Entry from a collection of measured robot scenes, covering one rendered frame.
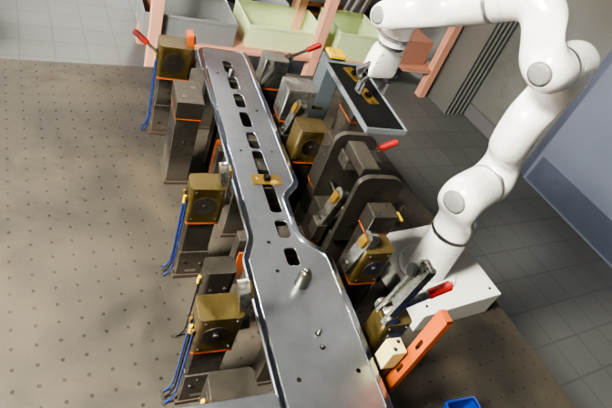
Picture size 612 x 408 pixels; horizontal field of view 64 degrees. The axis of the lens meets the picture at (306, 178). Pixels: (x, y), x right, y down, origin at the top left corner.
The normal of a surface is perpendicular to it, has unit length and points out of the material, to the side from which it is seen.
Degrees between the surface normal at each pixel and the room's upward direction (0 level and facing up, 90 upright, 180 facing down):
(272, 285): 0
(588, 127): 90
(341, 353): 0
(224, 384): 0
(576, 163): 90
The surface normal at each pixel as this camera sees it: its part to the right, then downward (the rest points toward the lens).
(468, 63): -0.87, 0.05
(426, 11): -0.03, 0.26
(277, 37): 0.33, 0.69
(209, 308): 0.30, -0.73
